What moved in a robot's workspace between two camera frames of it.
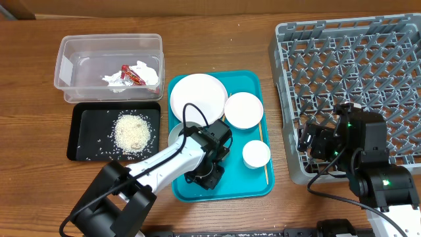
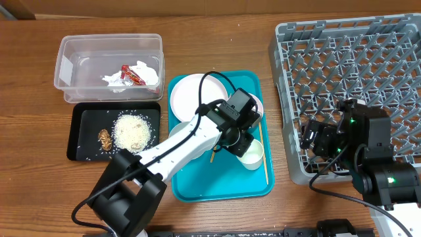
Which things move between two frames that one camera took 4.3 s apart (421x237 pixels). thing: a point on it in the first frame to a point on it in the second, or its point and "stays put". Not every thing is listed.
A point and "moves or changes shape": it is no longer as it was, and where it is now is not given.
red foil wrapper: [133, 77] stays put
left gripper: [211, 181] to [242, 146]
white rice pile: [132, 133] stays put
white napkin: [117, 84] stays put
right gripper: [321, 135] stays put
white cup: [256, 154] moves or changes shape
